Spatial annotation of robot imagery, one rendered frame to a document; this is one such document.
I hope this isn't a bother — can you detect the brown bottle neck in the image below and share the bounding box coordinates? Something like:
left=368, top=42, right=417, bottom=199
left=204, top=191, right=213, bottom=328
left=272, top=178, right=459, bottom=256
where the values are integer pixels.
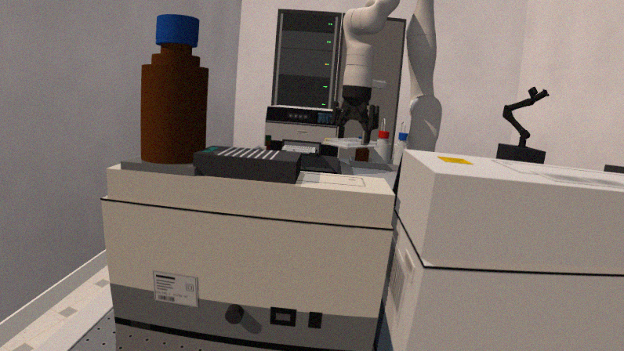
left=161, top=43, right=192, bottom=55

